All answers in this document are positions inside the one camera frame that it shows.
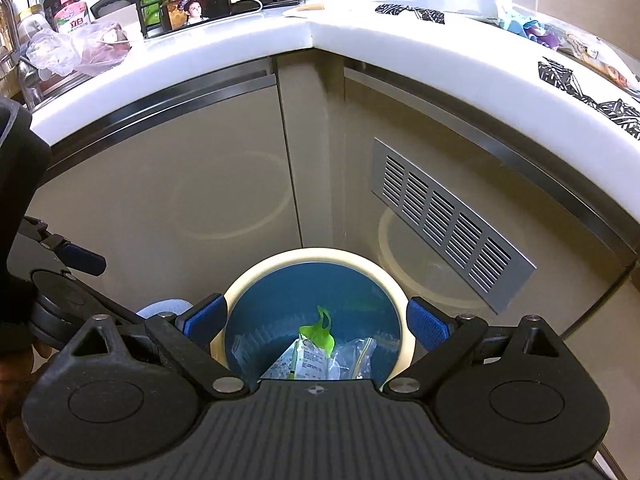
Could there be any light blue floral box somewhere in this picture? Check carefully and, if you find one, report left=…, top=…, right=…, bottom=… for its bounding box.
left=260, top=336, right=341, bottom=380

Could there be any green snack wrapper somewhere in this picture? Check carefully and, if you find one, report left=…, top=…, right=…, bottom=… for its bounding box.
left=298, top=306, right=335, bottom=358

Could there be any clear plastic bag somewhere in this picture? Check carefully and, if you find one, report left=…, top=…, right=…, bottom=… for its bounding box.
left=328, top=337, right=376, bottom=380

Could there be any white yellow snack bag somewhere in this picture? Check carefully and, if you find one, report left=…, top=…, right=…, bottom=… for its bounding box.
left=558, top=34, right=639, bottom=93

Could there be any blue trash bin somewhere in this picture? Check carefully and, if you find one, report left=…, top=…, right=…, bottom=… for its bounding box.
left=209, top=248, right=416, bottom=387

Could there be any light blue slipper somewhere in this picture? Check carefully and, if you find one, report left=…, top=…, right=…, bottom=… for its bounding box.
left=137, top=299, right=193, bottom=318

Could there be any cabinet vent grille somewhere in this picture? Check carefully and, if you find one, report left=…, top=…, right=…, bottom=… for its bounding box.
left=371, top=139, right=536, bottom=314

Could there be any plastic bag with meat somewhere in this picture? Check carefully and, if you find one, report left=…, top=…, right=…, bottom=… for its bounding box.
left=26, top=22, right=131, bottom=77

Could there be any clear lidded jar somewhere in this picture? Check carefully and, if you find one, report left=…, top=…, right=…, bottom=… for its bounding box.
left=17, top=4, right=51, bottom=44

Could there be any pink soap dispenser bottle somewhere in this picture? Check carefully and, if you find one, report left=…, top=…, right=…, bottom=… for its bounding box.
left=54, top=0, right=91, bottom=34

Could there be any white patterned cloth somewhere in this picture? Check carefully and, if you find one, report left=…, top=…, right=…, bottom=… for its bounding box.
left=284, top=3, right=639, bottom=148

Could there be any smartphone showing video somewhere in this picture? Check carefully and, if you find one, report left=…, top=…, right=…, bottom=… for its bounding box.
left=160, top=0, right=231, bottom=32

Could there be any white charging cable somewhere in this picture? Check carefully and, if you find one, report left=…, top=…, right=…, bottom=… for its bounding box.
left=226, top=0, right=265, bottom=21

